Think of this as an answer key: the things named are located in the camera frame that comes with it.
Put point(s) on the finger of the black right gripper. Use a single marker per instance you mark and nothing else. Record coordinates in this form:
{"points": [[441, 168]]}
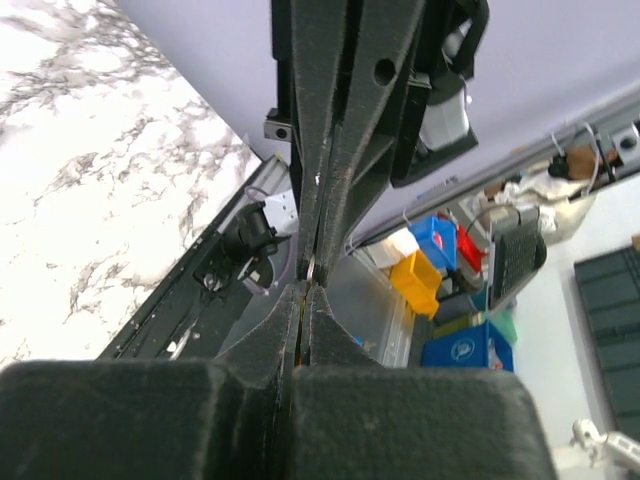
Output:
{"points": [[359, 164], [318, 30]]}

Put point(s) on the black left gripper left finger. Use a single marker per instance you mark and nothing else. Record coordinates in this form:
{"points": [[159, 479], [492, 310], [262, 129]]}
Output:
{"points": [[220, 418]]}

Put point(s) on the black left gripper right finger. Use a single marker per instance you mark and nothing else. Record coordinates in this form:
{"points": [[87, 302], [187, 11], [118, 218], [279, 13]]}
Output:
{"points": [[354, 419]]}

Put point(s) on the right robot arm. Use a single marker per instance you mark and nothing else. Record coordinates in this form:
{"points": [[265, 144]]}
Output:
{"points": [[343, 69]]}

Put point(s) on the white lead robot arm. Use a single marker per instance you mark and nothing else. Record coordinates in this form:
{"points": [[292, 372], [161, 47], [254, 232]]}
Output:
{"points": [[589, 447]]}

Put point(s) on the blue storage bin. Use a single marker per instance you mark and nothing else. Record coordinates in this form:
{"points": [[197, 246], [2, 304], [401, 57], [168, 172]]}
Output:
{"points": [[481, 346]]}

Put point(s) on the yellow storage bin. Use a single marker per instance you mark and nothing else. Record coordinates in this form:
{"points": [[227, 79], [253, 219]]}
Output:
{"points": [[418, 281]]}

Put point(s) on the red storage bin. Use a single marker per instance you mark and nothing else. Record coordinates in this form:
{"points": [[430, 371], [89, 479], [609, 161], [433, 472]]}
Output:
{"points": [[469, 251]]}

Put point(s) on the black keyboard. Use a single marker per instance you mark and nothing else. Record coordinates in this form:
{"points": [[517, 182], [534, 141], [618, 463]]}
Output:
{"points": [[517, 252]]}

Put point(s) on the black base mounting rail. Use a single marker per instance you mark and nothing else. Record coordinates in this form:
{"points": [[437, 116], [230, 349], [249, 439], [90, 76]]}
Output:
{"points": [[193, 309]]}

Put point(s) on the aluminium frame post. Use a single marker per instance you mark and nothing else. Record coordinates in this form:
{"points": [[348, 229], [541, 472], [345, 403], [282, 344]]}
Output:
{"points": [[434, 196]]}

